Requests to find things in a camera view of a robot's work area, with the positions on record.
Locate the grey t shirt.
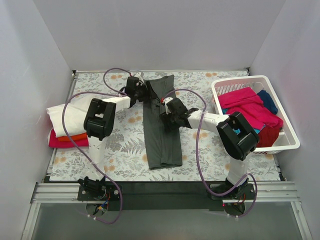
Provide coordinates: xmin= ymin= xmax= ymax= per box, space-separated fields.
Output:
xmin=143 ymin=75 xmax=183 ymax=170

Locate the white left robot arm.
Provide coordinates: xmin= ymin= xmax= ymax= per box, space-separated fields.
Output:
xmin=78 ymin=72 xmax=150 ymax=200

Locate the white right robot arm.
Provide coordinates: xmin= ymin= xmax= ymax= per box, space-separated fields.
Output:
xmin=160 ymin=97 xmax=259 ymax=199

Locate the teal t shirt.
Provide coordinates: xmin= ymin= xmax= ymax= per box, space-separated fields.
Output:
xmin=222 ymin=108 xmax=261 ymax=135

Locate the pink t shirt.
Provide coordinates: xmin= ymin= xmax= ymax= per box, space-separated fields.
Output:
xmin=218 ymin=87 xmax=284 ymax=131

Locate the folded white t shirt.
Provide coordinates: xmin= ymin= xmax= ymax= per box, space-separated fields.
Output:
xmin=46 ymin=94 xmax=95 ymax=138

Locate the folded orange t shirt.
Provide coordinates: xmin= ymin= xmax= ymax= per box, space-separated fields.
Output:
xmin=57 ymin=133 xmax=87 ymax=142

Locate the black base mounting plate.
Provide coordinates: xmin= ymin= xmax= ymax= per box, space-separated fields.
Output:
xmin=77 ymin=179 xmax=256 ymax=214

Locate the dark red t shirt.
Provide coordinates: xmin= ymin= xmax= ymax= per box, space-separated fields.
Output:
xmin=256 ymin=126 xmax=280 ymax=148

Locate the navy blue t shirt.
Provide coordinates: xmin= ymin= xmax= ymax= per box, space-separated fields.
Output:
xmin=257 ymin=90 xmax=278 ymax=115

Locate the folded magenta t shirt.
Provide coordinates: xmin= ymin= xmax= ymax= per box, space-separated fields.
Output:
xmin=48 ymin=129 xmax=89 ymax=149

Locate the white plastic laundry basket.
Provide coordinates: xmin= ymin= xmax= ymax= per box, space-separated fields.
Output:
xmin=211 ymin=75 xmax=300 ymax=155

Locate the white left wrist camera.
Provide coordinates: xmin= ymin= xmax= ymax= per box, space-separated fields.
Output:
xmin=131 ymin=71 xmax=144 ymax=82

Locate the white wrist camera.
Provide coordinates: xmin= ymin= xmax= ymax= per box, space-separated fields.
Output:
xmin=160 ymin=97 xmax=173 ymax=115
xmin=131 ymin=71 xmax=144 ymax=82

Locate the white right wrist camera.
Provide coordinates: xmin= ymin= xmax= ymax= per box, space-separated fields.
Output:
xmin=160 ymin=97 xmax=173 ymax=115

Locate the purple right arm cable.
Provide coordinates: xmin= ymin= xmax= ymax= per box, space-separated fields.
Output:
xmin=162 ymin=89 xmax=258 ymax=219

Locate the aluminium frame rail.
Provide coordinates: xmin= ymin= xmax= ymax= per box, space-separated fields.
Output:
xmin=21 ymin=74 xmax=83 ymax=240

